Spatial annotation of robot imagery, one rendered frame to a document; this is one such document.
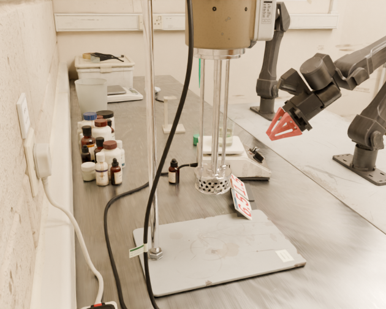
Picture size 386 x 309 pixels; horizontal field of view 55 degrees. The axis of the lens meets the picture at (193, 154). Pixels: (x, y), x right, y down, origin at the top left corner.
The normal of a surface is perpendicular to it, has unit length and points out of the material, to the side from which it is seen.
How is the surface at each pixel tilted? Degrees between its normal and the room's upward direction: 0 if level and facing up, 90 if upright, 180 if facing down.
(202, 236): 0
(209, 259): 0
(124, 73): 94
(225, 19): 90
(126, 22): 90
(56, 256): 0
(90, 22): 90
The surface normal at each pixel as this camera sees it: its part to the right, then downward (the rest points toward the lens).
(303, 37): 0.30, 0.38
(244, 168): 0.04, 0.38
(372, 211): 0.01, -0.92
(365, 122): -0.76, -0.41
